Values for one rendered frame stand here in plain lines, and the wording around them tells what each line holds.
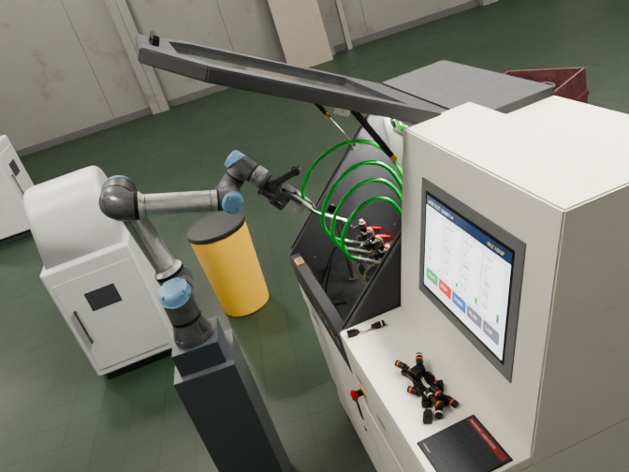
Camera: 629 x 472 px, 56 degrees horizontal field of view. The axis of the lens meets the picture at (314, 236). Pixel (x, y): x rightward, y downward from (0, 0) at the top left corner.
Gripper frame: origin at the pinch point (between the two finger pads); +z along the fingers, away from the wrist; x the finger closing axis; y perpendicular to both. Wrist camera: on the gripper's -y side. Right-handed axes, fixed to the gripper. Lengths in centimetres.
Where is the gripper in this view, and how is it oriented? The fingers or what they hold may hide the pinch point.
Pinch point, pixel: (312, 205)
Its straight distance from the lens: 216.2
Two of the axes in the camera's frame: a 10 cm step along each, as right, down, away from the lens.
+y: -5.2, 7.8, 3.5
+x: -1.9, 3.0, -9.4
